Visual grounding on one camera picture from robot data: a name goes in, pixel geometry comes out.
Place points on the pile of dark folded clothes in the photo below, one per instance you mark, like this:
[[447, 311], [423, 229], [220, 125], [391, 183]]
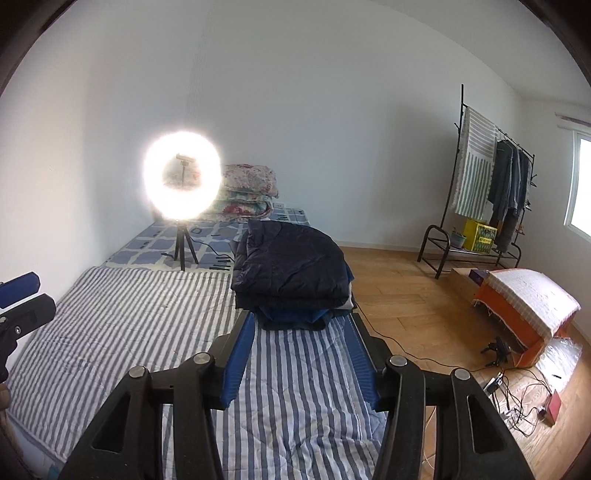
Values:
[[325, 322]]

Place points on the small green pot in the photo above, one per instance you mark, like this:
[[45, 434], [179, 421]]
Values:
[[458, 239]]

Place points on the blue patterned bed sheet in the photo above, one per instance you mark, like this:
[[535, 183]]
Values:
[[138, 244]]

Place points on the black metal clothes rack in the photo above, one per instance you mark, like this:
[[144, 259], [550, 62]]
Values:
[[462, 99]]

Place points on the navy puffer jacket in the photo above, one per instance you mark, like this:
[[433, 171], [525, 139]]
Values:
[[291, 263]]

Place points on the white knitted cloth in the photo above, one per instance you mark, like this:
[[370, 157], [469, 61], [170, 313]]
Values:
[[531, 295]]

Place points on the clear plastic sheet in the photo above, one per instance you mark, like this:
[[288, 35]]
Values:
[[561, 360]]

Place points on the black device on floor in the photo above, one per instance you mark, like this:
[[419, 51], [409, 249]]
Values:
[[501, 350]]

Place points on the white power strip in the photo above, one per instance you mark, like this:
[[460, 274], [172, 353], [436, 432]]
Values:
[[512, 413]]

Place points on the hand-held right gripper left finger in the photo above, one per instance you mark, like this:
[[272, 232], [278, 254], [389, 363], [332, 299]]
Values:
[[238, 350]]

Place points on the orange cloth covered box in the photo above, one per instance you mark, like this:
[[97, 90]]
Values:
[[512, 321]]

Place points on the grey striped blanket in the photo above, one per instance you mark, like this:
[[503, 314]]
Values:
[[138, 314]]

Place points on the green striped towel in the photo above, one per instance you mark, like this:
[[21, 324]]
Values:
[[475, 161]]

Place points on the hanging dark clothes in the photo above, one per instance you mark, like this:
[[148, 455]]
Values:
[[505, 184]]

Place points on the power strip with plugs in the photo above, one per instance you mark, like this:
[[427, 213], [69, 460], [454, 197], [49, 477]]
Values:
[[494, 384]]

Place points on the window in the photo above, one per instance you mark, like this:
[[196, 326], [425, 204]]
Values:
[[581, 184]]

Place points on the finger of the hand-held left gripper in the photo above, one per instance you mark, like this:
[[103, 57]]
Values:
[[18, 288], [32, 311]]

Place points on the yellow box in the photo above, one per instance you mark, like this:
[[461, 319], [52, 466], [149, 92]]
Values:
[[480, 235]]

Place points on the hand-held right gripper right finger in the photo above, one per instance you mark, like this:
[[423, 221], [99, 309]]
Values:
[[364, 360]]

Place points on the flat cardboard box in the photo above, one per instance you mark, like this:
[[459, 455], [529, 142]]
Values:
[[464, 284]]

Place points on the red box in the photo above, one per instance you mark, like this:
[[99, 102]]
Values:
[[553, 406]]

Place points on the purple book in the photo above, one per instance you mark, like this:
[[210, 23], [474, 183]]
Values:
[[479, 277]]

